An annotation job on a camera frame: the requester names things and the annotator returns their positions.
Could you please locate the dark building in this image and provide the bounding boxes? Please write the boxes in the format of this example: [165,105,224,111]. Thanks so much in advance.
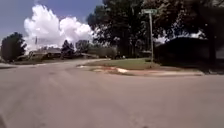
[154,35,224,69]

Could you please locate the row of bushes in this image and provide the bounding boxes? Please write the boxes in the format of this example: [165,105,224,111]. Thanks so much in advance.
[88,45,118,60]

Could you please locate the low house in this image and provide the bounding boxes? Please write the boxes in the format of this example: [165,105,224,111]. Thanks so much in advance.
[28,47,63,61]
[79,52,101,60]

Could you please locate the grey asphalt road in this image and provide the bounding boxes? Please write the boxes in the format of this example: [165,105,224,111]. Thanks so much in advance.
[0,59,224,128]

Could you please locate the green grass lawn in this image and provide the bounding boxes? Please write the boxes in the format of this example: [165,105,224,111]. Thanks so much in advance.
[87,58,201,72]

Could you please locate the round dark tree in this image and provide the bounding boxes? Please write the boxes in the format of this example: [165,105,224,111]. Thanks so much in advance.
[0,31,28,63]

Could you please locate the street sign pole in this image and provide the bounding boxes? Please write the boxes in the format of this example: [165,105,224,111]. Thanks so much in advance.
[141,8,158,64]

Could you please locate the pale concrete kerb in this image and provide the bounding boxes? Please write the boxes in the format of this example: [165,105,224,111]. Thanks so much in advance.
[75,64,205,78]

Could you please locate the grass strip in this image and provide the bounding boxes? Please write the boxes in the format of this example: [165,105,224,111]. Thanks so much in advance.
[13,58,79,66]

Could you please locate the group of large dark trees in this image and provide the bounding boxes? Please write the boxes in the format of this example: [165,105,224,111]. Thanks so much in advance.
[86,0,224,61]

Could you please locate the small conifer tree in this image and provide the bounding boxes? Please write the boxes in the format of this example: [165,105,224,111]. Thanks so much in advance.
[60,39,76,60]

